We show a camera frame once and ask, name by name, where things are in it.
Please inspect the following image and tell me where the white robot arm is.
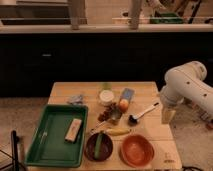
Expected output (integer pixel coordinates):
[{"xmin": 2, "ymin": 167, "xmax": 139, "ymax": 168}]
[{"xmin": 159, "ymin": 61, "xmax": 213, "ymax": 124}]

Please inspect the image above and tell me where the orange fruit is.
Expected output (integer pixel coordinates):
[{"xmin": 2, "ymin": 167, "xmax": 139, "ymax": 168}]
[{"xmin": 119, "ymin": 99, "xmax": 129, "ymax": 112}]

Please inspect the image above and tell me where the metal measuring cup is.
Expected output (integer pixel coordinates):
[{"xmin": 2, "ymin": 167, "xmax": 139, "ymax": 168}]
[{"xmin": 90, "ymin": 110, "xmax": 122, "ymax": 133}]

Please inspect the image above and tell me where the wooden block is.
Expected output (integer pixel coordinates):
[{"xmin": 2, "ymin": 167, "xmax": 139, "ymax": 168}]
[{"xmin": 65, "ymin": 118, "xmax": 82, "ymax": 142}]

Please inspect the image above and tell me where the green cucumber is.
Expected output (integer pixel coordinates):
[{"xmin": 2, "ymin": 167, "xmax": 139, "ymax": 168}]
[{"xmin": 94, "ymin": 132, "xmax": 103, "ymax": 159}]

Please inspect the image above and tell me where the dark brown bowl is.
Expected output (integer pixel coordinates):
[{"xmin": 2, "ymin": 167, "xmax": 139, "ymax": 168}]
[{"xmin": 85, "ymin": 132, "xmax": 113, "ymax": 162}]

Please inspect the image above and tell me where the grey crumpled cloth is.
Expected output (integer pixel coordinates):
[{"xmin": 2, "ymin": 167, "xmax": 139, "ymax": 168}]
[{"xmin": 67, "ymin": 95, "xmax": 83, "ymax": 105}]

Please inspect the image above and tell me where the red bowl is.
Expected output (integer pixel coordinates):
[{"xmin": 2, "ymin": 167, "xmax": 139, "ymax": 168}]
[{"xmin": 120, "ymin": 134, "xmax": 154, "ymax": 168}]

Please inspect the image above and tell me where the green plastic tray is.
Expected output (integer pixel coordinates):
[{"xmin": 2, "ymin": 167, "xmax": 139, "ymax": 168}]
[{"xmin": 25, "ymin": 105, "xmax": 88, "ymax": 168}]

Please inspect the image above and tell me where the black chair frame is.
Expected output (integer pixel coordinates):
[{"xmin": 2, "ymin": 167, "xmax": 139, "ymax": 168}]
[{"xmin": 0, "ymin": 130, "xmax": 27, "ymax": 171}]

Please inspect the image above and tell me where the red grapes bunch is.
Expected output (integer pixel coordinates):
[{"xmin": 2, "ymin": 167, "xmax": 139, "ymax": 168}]
[{"xmin": 98, "ymin": 103, "xmax": 116, "ymax": 122}]

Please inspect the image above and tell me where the green box on counter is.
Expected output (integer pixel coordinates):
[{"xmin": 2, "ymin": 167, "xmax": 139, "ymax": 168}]
[{"xmin": 150, "ymin": 12, "xmax": 184, "ymax": 24}]

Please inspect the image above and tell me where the yellow banana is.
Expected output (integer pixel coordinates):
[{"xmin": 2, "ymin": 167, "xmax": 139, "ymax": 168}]
[{"xmin": 105, "ymin": 129, "xmax": 131, "ymax": 136}]

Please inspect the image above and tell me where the white round container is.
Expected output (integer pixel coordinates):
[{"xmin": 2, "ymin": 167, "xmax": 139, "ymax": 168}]
[{"xmin": 99, "ymin": 90, "xmax": 114, "ymax": 106}]

